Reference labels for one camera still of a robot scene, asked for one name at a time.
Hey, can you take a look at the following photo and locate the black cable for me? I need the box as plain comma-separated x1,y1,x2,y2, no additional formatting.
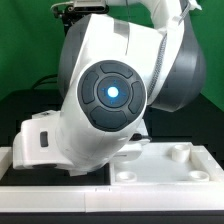
31,73,59,90

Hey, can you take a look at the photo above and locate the white U-shaped fence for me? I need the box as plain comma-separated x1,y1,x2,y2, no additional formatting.
0,145,224,213

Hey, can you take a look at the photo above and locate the white square tabletop part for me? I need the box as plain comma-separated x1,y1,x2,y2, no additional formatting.
110,142,224,185

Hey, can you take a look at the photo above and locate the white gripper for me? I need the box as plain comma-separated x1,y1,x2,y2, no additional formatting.
12,110,151,173

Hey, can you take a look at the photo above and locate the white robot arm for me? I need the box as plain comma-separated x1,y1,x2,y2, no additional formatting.
13,0,205,175

